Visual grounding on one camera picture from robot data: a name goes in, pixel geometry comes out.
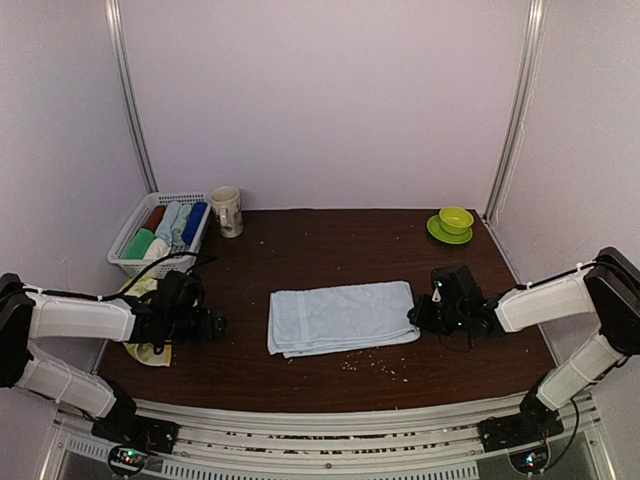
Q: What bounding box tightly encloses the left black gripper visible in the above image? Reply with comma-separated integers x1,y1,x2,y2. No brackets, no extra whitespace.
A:
166,306,226,340

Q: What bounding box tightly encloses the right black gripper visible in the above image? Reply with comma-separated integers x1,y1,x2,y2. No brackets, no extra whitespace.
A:
407,294,466,337

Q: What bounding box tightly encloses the yellow green patterned towel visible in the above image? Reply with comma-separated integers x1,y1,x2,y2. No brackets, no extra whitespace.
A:
122,275,172,367

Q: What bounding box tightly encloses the light blue towel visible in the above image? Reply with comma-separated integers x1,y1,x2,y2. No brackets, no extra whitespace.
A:
267,281,420,359
154,201,182,247

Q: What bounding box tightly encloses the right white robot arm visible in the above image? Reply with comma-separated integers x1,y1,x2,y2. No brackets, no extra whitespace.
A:
408,247,639,442

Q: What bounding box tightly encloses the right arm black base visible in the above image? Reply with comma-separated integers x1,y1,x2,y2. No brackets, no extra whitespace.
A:
477,413,564,453

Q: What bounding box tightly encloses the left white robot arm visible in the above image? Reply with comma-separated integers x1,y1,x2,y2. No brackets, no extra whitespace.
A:
1,271,227,444

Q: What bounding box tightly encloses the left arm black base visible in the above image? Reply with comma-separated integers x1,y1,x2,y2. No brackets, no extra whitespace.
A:
87,415,179,454

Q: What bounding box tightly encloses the green saucer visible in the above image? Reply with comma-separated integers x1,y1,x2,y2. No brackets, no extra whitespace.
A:
425,213,474,246

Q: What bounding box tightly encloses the rolled white towel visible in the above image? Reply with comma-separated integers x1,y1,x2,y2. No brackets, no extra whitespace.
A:
143,238,170,261

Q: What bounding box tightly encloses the green cup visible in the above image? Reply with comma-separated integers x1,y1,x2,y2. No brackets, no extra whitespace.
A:
438,206,474,235

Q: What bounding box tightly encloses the rolled pale teal towel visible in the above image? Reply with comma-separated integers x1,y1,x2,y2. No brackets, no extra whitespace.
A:
171,204,193,246

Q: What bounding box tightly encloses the rolled light blue towel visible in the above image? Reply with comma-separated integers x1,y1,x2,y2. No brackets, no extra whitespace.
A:
154,201,182,247

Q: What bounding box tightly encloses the rolled green towel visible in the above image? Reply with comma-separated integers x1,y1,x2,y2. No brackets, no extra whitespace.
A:
122,228,155,260

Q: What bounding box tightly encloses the rolled dark blue towel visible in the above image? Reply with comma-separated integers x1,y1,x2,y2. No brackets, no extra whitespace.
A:
181,202,207,245

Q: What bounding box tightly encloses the white plastic basket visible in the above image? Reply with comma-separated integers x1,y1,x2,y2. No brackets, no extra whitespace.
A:
107,192,212,279

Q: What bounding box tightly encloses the rolled brown towel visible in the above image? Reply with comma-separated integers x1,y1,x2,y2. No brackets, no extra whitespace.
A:
143,205,166,233

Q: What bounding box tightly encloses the beige ceramic mug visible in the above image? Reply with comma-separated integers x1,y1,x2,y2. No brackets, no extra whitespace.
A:
209,186,244,239

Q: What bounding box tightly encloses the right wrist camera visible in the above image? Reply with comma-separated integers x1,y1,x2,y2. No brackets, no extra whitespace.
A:
431,265,481,304

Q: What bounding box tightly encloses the aluminium front rail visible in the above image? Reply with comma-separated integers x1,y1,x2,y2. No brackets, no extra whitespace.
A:
49,392,616,480

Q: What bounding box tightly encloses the right aluminium frame post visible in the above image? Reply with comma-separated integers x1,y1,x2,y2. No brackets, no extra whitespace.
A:
484,0,547,226

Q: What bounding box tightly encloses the aluminium frame post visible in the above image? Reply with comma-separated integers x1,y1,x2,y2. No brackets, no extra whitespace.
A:
484,0,547,226
104,0,158,193

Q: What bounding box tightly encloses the left aluminium frame post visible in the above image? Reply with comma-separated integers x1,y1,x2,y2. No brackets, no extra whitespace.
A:
104,0,158,193

